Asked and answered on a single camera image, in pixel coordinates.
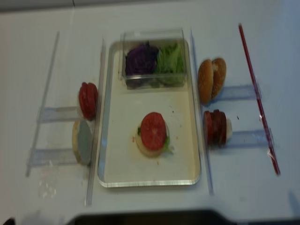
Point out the clear patty track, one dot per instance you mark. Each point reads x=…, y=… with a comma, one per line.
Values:
x=246, y=139

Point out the clear far left rail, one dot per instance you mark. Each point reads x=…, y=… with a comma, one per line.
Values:
x=42, y=107

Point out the left sesame bun half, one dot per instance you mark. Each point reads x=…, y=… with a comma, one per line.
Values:
x=205, y=81

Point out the clear rail right of tray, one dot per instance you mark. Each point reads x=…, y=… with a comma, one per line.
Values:
x=205, y=147

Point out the clear rail of tray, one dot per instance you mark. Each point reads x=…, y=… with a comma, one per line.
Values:
x=205, y=147
x=94, y=148

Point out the back meat patty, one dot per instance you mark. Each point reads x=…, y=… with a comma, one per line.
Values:
x=222, y=139

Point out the red plastic rail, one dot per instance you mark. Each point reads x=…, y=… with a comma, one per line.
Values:
x=267, y=130

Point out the lettuce leaf on bun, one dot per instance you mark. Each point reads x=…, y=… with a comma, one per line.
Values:
x=167, y=143

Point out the clear bun track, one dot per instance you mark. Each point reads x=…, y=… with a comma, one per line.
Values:
x=240, y=92

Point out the clear plastic container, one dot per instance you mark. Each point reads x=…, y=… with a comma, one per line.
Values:
x=159, y=38

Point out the sesame bun half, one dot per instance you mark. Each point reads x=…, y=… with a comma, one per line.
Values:
x=219, y=74
x=205, y=81

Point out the purple cabbage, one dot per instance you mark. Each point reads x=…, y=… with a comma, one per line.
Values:
x=141, y=60

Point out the clear bread track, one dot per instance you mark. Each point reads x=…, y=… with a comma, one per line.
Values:
x=41, y=157

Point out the bottom bun on tray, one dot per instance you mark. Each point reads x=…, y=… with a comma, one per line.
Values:
x=147, y=150

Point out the pale bread slice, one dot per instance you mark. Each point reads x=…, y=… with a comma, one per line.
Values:
x=81, y=142

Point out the green lettuce in container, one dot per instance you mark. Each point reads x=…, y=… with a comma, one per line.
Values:
x=169, y=62

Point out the middle meat patty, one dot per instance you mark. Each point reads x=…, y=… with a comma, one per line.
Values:
x=217, y=125

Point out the clear tomato track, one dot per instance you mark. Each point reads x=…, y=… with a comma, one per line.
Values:
x=59, y=114

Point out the white patty pusher block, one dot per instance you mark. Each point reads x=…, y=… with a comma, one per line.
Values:
x=229, y=130

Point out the metal baking tray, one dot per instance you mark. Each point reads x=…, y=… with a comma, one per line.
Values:
x=120, y=162

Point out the clear rail left of tray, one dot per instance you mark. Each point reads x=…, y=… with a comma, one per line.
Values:
x=94, y=148

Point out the meat patty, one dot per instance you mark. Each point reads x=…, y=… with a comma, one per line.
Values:
x=222, y=139
x=217, y=125
x=208, y=127

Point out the right sesame bun half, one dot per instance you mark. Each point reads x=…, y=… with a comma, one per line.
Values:
x=219, y=74

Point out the front meat patty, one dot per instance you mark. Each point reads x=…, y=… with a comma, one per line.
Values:
x=208, y=127

